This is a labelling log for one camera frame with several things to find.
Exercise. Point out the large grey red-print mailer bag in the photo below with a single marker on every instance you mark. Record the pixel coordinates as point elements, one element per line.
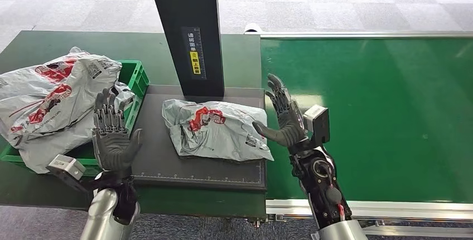
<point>44,86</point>

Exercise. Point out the small grey red-print mailer bag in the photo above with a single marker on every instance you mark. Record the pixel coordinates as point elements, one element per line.
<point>218,134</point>

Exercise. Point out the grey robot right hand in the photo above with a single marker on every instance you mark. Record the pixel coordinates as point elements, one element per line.
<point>292,127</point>

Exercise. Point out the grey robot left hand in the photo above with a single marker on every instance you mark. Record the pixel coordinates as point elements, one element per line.
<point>112,146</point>

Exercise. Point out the dark green table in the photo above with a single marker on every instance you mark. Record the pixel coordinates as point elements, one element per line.
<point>37,40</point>

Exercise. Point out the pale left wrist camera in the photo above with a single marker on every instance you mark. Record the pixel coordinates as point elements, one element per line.
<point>66,166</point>

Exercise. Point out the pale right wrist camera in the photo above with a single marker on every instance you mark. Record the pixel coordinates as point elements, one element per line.
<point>317,120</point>

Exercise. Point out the green plastic crate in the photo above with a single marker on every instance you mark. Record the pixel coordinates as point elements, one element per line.
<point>136,75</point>

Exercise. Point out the black scanner platform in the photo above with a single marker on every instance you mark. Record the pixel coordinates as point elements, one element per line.
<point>159,164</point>

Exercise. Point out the crumpled grey mailer bag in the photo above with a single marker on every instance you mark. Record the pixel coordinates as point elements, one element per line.
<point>55,146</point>

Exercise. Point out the black scanner column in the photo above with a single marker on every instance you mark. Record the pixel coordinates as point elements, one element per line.
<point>184,5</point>

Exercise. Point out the green conveyor belt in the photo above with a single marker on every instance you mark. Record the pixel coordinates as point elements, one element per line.
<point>406,120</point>

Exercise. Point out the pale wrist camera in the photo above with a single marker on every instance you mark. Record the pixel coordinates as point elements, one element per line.
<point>317,120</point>
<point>66,166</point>

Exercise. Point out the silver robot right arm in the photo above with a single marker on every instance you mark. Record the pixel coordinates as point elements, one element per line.
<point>321,186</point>

